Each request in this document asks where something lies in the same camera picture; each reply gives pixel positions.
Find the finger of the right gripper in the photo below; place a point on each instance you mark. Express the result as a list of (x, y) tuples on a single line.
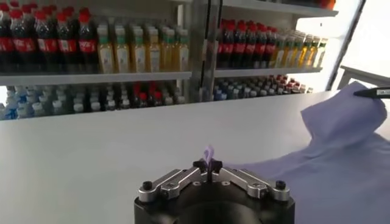
[(374, 92)]

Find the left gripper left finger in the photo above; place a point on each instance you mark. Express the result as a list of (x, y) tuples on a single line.
[(176, 182)]

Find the orange red drink bottle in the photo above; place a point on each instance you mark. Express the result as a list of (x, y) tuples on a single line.
[(327, 3)]

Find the dark grey window frame post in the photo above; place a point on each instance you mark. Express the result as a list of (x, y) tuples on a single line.
[(346, 45)]

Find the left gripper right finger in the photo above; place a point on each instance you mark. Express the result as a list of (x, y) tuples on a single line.
[(246, 182)]

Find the purple t-shirt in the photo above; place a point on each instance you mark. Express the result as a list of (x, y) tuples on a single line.
[(335, 170)]

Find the yellow juice bottle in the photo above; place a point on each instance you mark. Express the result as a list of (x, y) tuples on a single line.
[(281, 54), (297, 54), (122, 56), (313, 54), (153, 56), (105, 56), (305, 54), (320, 54), (182, 56), (167, 56), (139, 56), (289, 54)]

